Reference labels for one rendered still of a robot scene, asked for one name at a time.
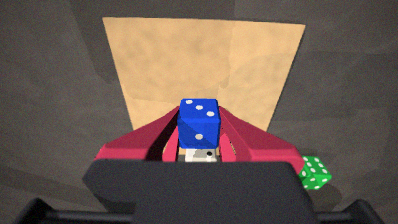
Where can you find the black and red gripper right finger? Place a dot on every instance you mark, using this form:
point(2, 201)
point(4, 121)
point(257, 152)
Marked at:
point(253, 144)

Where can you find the tan flat mat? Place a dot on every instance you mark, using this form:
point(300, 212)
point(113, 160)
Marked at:
point(241, 64)

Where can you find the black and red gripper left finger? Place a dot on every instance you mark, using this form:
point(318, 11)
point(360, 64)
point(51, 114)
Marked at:
point(148, 141)

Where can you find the green dice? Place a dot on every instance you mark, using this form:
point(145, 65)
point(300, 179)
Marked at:
point(314, 174)

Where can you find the blue dice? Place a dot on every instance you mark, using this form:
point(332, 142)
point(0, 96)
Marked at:
point(199, 124)

